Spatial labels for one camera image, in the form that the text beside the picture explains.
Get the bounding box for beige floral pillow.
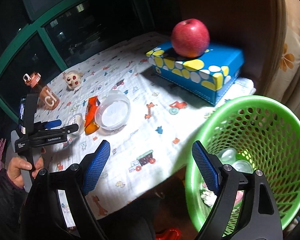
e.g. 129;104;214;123
266;0;300;104

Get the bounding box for blue tissue box yellow dots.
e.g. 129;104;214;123
146;41;244;106

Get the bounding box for person's left hand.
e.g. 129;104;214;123
5;147;46;190

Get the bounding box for green window frame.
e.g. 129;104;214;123
0;0;91;151

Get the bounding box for white printed bed sheet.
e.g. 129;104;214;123
34;33;254;219

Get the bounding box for orange snack wrapper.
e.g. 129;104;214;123
84;96;100;135

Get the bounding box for round clear lidded container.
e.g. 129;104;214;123
95;90;130;131

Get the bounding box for red white wrapper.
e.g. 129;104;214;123
200;183;244;207

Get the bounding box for white skull toy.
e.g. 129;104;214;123
63;70;83;90

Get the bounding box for orange water bottle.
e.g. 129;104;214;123
23;72;60;111

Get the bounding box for clear plastic cup with label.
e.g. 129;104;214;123
68;113;84;137

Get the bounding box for clear plastic dome cup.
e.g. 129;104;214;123
216;147;237;165

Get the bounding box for green plastic mesh basket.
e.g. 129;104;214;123
185;95;300;239

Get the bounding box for red apple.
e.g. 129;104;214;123
171;18;210;58

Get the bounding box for black sleeved left forearm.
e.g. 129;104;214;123
0;169;27;239

